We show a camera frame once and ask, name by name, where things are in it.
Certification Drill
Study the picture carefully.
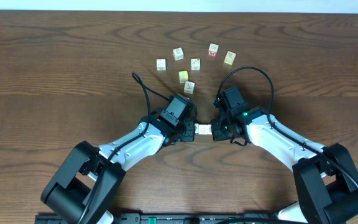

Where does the right black cable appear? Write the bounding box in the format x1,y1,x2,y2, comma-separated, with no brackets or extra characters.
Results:
216,66,358,224

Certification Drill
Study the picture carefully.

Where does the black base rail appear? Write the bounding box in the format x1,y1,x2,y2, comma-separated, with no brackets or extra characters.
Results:
34,212,291,224

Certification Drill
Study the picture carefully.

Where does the yellow sided block far right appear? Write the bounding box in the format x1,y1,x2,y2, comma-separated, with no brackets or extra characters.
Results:
224,51,236,65

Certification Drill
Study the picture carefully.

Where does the white block blue side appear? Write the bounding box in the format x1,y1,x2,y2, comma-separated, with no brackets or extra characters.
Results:
199,124,210,135

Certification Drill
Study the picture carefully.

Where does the white block centre top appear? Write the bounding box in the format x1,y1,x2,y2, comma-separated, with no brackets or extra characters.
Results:
191,58,201,70

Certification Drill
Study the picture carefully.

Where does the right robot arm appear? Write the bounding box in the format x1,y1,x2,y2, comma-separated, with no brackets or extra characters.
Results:
212,106,358,223

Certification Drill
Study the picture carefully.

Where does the white block red side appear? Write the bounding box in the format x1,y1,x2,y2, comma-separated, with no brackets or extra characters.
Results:
208,124,213,135

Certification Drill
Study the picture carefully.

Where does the white block upper left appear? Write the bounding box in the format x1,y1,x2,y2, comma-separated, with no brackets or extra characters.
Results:
173,47,184,61

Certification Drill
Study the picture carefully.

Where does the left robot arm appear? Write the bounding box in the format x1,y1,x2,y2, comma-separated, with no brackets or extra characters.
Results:
40,116,195,223

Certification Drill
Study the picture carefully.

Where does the apple block blue side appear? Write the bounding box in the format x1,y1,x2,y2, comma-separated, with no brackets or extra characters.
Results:
195,123,199,134

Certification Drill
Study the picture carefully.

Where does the red M letter block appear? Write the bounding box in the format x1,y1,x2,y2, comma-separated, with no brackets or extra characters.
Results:
208,43,219,57

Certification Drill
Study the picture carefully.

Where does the white block below yellow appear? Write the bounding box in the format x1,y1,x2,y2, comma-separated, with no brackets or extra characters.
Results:
183,81,195,94

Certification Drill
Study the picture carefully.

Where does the leftmost white letter block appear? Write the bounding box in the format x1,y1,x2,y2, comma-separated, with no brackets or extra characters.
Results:
156,58,167,71

